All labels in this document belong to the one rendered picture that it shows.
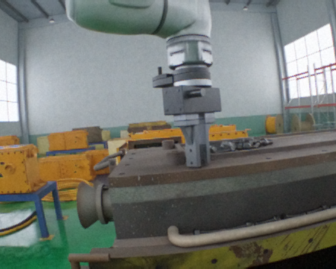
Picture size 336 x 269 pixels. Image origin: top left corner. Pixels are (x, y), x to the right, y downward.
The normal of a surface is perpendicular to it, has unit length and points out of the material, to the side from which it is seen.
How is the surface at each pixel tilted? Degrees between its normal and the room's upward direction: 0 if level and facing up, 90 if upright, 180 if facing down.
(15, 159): 90
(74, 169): 90
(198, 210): 90
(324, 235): 90
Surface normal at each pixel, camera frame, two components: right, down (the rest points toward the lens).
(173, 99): -0.66, 0.11
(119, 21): 0.34, 0.82
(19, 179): 0.08, 0.06
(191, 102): 0.74, -0.02
